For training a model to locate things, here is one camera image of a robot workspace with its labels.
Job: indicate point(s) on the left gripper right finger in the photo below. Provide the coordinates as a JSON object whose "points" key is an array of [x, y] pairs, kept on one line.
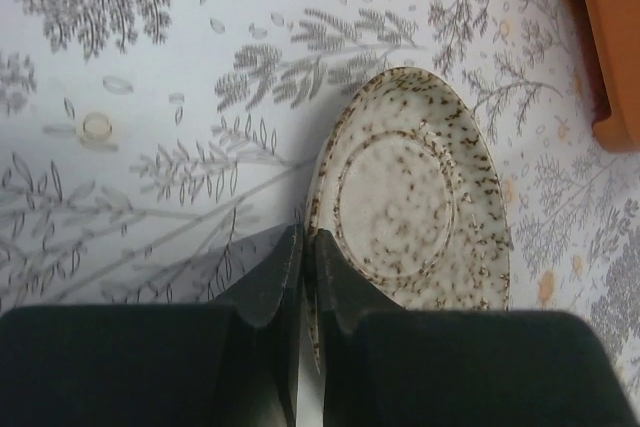
{"points": [[388, 366]]}

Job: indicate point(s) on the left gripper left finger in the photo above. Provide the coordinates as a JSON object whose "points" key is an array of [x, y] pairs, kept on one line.
{"points": [[232, 361]]}

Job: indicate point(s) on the speckled ceramic saucer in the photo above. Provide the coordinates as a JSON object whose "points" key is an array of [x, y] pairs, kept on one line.
{"points": [[407, 187]]}

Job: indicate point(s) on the orange plastic bin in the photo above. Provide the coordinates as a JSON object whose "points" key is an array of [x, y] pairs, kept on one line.
{"points": [[608, 37]]}

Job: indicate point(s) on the floral table mat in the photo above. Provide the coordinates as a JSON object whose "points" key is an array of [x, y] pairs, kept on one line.
{"points": [[142, 140]]}

